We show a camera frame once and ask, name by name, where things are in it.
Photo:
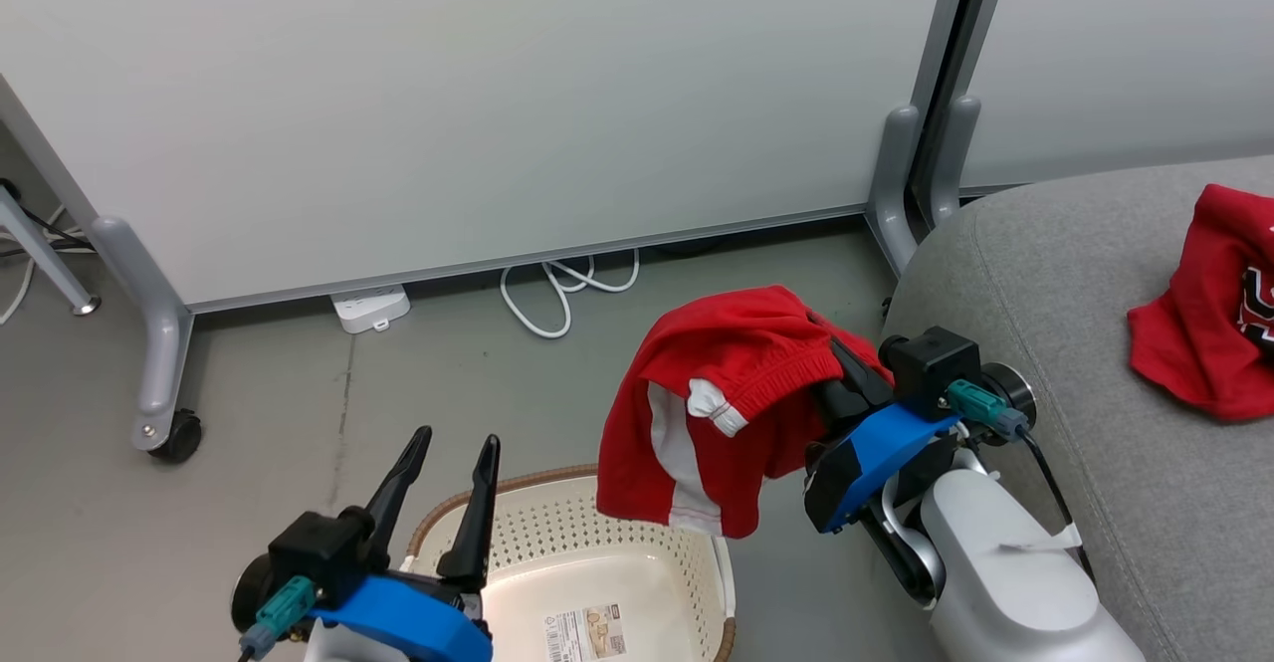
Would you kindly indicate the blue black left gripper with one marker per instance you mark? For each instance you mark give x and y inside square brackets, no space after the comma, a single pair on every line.
[418,622]

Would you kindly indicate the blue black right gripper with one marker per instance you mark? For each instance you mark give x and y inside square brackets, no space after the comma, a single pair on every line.
[876,458]

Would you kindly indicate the red shorts with white stripes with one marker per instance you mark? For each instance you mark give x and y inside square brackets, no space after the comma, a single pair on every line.
[737,373]

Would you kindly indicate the red shirt with logo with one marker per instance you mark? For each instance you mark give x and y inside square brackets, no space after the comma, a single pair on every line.
[1194,343]

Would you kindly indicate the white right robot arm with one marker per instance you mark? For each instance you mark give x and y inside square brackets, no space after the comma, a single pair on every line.
[1005,562]

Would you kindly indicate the grey fabric sofa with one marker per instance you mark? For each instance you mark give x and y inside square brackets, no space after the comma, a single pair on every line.
[1145,493]

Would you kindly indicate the cream perforated laundry basket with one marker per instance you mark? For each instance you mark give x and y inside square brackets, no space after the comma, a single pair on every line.
[597,572]

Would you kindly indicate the paper label sticker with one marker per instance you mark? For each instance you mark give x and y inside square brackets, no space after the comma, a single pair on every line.
[585,634]

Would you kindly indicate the white power strip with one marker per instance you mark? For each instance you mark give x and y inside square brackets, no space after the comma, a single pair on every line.
[370,308]

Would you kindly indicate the black caster wheel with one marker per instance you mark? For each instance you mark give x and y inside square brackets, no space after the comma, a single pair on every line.
[179,436]

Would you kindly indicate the narrow white partition panel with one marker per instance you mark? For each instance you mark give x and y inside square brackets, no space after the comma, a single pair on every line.
[1125,45]

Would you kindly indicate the wide white partition panel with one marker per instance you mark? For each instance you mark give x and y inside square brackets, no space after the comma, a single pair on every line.
[478,85]

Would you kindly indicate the grey metal table leg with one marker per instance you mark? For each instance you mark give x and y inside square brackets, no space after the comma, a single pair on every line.
[40,254]

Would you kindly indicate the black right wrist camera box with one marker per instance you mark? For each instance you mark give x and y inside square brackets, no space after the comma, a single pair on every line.
[931,368]

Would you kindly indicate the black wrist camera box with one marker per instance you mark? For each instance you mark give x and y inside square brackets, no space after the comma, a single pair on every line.
[314,552]
[931,368]

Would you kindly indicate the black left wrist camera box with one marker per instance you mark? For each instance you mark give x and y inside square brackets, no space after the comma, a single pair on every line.
[314,552]

